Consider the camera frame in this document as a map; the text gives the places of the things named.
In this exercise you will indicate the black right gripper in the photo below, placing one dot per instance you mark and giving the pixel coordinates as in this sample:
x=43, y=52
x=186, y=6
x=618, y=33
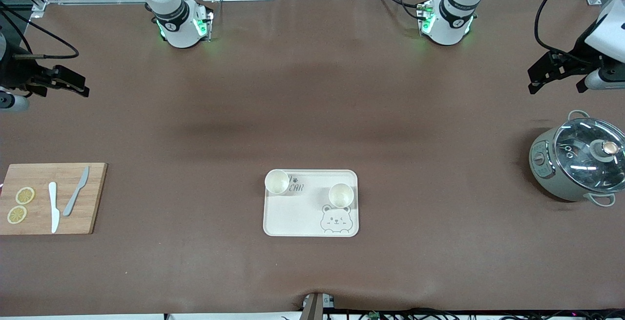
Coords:
x=13, y=74

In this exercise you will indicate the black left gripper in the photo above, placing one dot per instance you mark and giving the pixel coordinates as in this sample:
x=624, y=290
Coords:
x=582, y=58

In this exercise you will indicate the white plastic cup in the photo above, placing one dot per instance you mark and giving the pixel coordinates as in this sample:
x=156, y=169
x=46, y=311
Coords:
x=341, y=195
x=277, y=182

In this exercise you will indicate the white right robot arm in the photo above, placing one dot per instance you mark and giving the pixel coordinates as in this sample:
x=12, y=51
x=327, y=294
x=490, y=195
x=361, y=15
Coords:
x=178, y=27

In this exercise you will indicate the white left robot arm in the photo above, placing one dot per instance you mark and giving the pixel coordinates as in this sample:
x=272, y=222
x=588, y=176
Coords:
x=447, y=27

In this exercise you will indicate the cream tray with bear print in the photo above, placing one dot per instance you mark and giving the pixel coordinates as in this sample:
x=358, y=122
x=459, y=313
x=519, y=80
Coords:
x=302, y=217

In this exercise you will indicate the glass pot lid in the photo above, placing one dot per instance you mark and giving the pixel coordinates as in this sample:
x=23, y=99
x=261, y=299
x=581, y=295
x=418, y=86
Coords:
x=581, y=159

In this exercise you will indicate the grey-green electric cooking pot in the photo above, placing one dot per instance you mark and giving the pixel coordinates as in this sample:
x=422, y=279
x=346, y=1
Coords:
x=542, y=168

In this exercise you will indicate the bamboo cutting board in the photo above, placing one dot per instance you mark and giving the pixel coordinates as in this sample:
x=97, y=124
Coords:
x=39, y=173

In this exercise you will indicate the white plastic knife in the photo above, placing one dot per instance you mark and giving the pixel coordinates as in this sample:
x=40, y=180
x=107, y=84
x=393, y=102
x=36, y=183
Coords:
x=52, y=198

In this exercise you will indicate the grey plastic knife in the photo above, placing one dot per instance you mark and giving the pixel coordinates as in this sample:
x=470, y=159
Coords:
x=73, y=200

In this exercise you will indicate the yellow lemon slice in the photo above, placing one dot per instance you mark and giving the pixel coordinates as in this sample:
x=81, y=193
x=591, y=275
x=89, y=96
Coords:
x=17, y=214
x=25, y=195

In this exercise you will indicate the brown table cover mat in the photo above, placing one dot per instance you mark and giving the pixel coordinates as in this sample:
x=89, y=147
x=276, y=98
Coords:
x=312, y=90

